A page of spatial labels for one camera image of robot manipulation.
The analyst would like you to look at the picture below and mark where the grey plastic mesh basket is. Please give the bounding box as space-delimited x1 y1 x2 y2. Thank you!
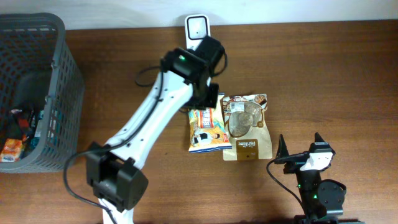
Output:
1 13 85 173

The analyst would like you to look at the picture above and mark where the white barcode scanner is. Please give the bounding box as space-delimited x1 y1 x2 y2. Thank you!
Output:
185 14 211 50

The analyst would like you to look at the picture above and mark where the yellow snack bag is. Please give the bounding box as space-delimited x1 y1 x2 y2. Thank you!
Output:
188 93 232 153

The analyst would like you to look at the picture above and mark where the beige cookie pouch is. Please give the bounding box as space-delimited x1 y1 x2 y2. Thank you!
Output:
221 93 272 161

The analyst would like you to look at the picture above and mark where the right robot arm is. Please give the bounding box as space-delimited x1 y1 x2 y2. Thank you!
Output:
275 133 346 224

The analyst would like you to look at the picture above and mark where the orange snack packet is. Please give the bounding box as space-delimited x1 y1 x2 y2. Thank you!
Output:
1 138 25 162

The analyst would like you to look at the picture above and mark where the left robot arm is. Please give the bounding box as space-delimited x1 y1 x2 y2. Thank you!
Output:
86 36 225 223

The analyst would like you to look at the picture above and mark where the dark red snack packet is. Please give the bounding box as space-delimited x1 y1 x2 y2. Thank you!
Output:
10 109 35 139

